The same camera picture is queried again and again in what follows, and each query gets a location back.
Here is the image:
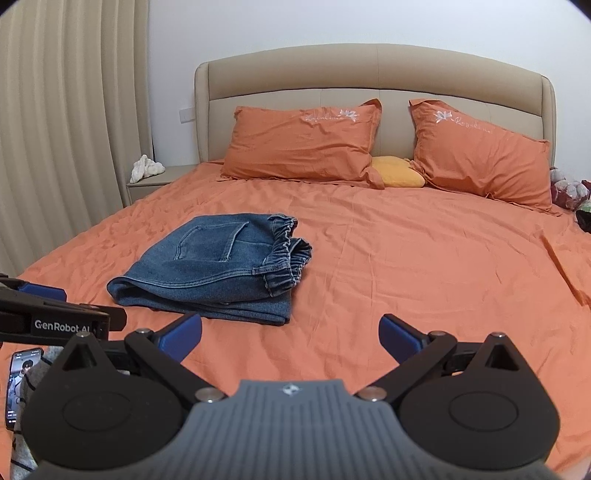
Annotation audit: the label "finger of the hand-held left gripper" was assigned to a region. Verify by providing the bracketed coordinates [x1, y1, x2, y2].
[0, 275, 68, 306]

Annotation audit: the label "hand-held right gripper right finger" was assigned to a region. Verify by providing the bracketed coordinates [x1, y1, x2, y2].
[355, 313, 523, 403]

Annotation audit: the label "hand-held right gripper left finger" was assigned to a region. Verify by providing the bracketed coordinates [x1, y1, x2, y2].
[60, 313, 228, 403]

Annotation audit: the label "blue denim pants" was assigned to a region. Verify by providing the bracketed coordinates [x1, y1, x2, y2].
[106, 212, 314, 326]

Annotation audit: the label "smartphone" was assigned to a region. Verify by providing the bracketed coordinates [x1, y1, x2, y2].
[4, 348, 45, 433]

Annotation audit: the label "bed with orange sheet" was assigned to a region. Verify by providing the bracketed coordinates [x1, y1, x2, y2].
[0, 159, 591, 476]

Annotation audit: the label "beige curtain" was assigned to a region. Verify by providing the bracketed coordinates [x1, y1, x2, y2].
[0, 0, 155, 278]

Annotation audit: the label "beige nightstand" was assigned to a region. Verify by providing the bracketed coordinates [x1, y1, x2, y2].
[126, 164, 200, 206]

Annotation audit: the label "white cloth on nightstand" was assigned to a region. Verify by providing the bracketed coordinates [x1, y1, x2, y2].
[130, 154, 166, 184]

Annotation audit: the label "yellow pillow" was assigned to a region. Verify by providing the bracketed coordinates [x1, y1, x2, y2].
[371, 156, 426, 189]

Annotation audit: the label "orange embroidered pillow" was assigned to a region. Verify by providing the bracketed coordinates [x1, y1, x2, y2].
[220, 98, 386, 190]
[408, 98, 557, 214]

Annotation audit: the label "clear plastic bag with fruit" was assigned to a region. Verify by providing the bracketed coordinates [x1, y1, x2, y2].
[549, 166, 591, 214]

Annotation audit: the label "beige padded headboard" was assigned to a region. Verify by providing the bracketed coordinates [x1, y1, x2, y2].
[194, 44, 557, 169]

